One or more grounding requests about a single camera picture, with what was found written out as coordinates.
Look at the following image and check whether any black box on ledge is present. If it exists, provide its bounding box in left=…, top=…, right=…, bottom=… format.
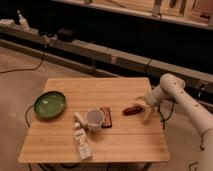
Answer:
left=57, top=28, right=75, bottom=42

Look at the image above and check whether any wooden table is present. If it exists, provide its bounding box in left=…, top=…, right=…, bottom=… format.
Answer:
left=18, top=78, right=170, bottom=163

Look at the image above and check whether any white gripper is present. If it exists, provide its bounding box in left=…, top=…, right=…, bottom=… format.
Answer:
left=134, top=86, right=164, bottom=123

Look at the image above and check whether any white ceramic cup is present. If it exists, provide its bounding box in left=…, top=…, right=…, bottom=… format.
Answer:
left=86, top=109, right=105, bottom=132

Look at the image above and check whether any white spray bottle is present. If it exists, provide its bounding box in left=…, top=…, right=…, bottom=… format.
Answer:
left=17, top=11, right=30, bottom=32

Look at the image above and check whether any wooden shelf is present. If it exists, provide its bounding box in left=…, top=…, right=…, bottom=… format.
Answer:
left=54, top=0, right=213, bottom=30

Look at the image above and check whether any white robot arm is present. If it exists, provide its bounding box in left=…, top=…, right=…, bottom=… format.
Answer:
left=142, top=73, right=213, bottom=171

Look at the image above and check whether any black cable right side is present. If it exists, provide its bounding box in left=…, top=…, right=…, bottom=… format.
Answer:
left=155, top=98, right=213, bottom=171

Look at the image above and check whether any white tube bottle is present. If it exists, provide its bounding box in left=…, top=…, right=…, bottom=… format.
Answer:
left=74, top=122, right=92, bottom=160

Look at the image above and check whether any black cable on floor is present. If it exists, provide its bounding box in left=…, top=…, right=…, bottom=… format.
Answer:
left=0, top=44, right=48, bottom=76

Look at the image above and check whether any green bowl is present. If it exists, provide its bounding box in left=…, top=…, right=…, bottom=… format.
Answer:
left=33, top=91, right=66, bottom=119

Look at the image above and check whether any brown chocolate bar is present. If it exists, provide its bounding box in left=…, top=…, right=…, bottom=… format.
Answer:
left=101, top=107, right=112, bottom=128

